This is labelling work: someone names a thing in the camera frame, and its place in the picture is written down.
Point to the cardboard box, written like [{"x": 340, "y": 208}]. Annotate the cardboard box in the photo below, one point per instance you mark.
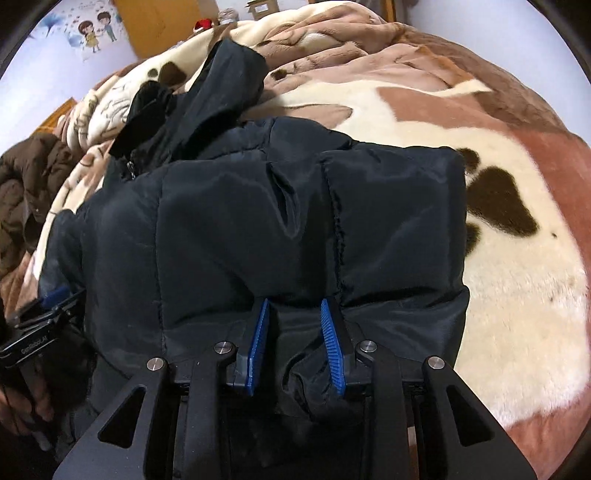
[{"x": 261, "y": 8}]

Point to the wooden bedside cabinet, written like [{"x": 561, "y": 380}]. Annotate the wooden bedside cabinet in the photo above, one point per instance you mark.
[{"x": 57, "y": 117}]

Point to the brown padded jacket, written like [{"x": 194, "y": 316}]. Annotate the brown padded jacket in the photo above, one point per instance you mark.
[{"x": 32, "y": 184}]

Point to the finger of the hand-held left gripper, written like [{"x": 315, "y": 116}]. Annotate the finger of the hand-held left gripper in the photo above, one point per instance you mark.
[{"x": 54, "y": 295}]

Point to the pale plastic bag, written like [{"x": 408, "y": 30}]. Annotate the pale plastic bag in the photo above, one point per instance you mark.
[{"x": 227, "y": 17}]

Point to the wooden wardrobe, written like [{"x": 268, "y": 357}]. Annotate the wooden wardrobe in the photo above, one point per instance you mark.
[{"x": 152, "y": 27}]

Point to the person's left hand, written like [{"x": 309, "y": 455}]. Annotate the person's left hand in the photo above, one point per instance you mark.
[{"x": 30, "y": 408}]

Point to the wooden door frame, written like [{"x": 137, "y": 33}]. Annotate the wooden door frame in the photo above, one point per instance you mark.
[{"x": 390, "y": 10}]

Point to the cartoon wall poster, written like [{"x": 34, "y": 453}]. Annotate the cartoon wall poster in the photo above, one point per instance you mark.
[{"x": 92, "y": 32}]

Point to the red santa hat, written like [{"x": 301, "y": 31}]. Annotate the red santa hat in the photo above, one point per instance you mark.
[{"x": 203, "y": 24}]

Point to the brown cream paw print blanket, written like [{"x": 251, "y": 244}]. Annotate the brown cream paw print blanket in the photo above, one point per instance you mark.
[{"x": 508, "y": 277}]

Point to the black padded jacket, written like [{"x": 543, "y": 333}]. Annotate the black padded jacket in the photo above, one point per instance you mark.
[{"x": 207, "y": 230}]

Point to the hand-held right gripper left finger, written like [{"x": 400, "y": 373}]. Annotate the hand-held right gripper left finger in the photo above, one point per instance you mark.
[{"x": 258, "y": 346}]

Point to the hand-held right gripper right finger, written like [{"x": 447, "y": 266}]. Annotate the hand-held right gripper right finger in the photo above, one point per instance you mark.
[{"x": 332, "y": 350}]

